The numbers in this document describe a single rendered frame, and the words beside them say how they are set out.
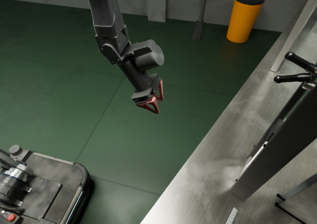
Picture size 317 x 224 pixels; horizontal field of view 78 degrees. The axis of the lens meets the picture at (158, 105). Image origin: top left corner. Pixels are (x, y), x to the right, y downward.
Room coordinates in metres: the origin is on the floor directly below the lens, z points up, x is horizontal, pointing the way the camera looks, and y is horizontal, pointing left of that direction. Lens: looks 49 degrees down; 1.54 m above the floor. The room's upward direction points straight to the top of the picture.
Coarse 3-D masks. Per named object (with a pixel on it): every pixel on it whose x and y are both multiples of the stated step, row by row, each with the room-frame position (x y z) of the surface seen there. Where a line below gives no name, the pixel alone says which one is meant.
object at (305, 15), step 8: (312, 0) 0.79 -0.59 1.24; (304, 8) 0.80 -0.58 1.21; (312, 8) 0.78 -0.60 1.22; (304, 16) 0.79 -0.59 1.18; (296, 24) 0.80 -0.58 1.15; (304, 24) 1.24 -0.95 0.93; (296, 32) 0.79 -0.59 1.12; (288, 40) 0.80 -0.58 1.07; (288, 48) 0.79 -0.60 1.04; (280, 56) 0.80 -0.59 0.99; (280, 64) 0.78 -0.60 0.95
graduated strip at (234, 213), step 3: (234, 207) 0.15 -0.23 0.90; (231, 210) 0.15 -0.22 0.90; (234, 210) 0.15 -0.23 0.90; (237, 210) 0.15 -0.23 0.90; (231, 213) 0.14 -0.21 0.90; (234, 213) 0.14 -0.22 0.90; (237, 213) 0.14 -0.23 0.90; (228, 216) 0.13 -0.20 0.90; (231, 216) 0.13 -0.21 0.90; (234, 216) 0.13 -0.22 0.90; (237, 216) 0.13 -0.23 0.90; (228, 219) 0.12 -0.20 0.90; (231, 219) 0.12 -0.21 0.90; (234, 219) 0.12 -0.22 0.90; (225, 222) 0.12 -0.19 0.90; (228, 222) 0.12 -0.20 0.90; (231, 222) 0.12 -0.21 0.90; (234, 222) 0.12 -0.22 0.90
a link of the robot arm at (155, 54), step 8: (152, 40) 0.45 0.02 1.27; (104, 48) 0.43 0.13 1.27; (112, 48) 0.42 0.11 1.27; (128, 48) 0.46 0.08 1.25; (136, 48) 0.44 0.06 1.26; (144, 48) 0.42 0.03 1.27; (152, 48) 0.43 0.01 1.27; (112, 56) 0.42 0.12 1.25; (120, 56) 0.44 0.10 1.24; (128, 56) 0.43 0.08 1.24; (136, 56) 0.43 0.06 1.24; (144, 56) 0.42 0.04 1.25; (152, 56) 0.41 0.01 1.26; (160, 56) 0.44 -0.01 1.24; (112, 64) 0.42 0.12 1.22; (136, 64) 0.42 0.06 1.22; (144, 64) 0.41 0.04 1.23; (152, 64) 0.41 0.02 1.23; (160, 64) 0.42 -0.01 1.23
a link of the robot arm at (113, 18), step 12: (96, 0) 0.44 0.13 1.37; (108, 0) 0.44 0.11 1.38; (96, 12) 0.44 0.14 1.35; (108, 12) 0.44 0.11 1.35; (120, 12) 0.47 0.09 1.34; (96, 24) 0.44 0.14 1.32; (108, 24) 0.43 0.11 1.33; (120, 24) 0.46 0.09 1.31; (96, 36) 0.44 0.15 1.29; (108, 36) 0.43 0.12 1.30; (120, 36) 0.46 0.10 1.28; (120, 48) 0.43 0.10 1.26
